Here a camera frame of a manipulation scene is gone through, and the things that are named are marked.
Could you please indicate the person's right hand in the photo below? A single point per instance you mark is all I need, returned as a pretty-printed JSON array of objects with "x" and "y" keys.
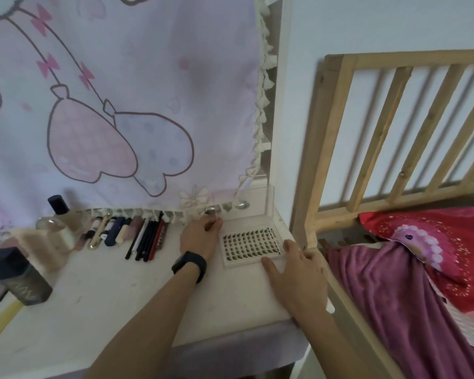
[{"x": 304, "y": 284}]

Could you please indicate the person's left hand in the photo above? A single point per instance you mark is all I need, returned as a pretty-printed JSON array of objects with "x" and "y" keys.
[{"x": 199, "y": 238}]

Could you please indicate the red makeup pencil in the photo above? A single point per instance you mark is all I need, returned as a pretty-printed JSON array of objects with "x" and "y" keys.
[{"x": 160, "y": 236}]

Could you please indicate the false eyelash tray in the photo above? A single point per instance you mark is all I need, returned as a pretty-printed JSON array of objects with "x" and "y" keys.
[{"x": 245, "y": 244}]

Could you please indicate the long black makeup pencil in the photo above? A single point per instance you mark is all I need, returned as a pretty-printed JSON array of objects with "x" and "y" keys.
[{"x": 151, "y": 238}]

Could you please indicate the beige tube black cap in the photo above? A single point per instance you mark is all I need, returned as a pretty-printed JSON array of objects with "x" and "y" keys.
[{"x": 122, "y": 232}]

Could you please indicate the navy cosmetic tube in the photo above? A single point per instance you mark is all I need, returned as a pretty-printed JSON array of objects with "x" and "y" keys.
[{"x": 114, "y": 232}]

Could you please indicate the purple drawer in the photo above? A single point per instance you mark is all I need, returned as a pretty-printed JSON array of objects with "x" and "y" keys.
[{"x": 229, "y": 347}]

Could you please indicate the small pale tube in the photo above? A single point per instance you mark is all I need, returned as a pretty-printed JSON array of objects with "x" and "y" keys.
[{"x": 93, "y": 228}]

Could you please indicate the pink concealer tube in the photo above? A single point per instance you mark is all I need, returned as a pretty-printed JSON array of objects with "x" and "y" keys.
[{"x": 81, "y": 241}]

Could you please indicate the dark square foundation bottle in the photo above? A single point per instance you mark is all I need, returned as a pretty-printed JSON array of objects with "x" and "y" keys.
[{"x": 19, "y": 276}]

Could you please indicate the person's left forearm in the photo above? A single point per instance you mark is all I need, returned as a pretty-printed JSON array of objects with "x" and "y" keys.
[{"x": 142, "y": 331}]

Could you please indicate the person's right forearm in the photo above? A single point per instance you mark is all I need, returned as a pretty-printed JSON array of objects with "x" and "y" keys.
[{"x": 332, "y": 351}]

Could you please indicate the white dressing table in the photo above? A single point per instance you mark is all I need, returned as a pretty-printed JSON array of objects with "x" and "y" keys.
[{"x": 122, "y": 280}]

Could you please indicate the black smartwatch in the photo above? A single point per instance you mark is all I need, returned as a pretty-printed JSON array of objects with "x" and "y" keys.
[{"x": 189, "y": 262}]

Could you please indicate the silver oval metal fitting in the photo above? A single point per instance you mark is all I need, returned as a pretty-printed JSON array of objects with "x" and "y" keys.
[
  {"x": 212, "y": 210},
  {"x": 241, "y": 205}
]

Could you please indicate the purple bed sheet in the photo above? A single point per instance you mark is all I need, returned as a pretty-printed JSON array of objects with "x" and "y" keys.
[{"x": 379, "y": 303}]

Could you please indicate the red floral pillow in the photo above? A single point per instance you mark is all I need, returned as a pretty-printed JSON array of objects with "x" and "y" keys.
[{"x": 458, "y": 240}]

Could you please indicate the pink cartoon cloth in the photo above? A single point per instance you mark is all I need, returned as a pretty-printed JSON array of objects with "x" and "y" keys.
[{"x": 162, "y": 74}]

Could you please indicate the pink patterned paper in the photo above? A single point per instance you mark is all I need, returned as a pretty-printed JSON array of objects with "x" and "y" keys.
[{"x": 470, "y": 323}]

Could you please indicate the wooden bed frame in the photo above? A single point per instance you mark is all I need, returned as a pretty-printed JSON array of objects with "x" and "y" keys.
[{"x": 328, "y": 153}]

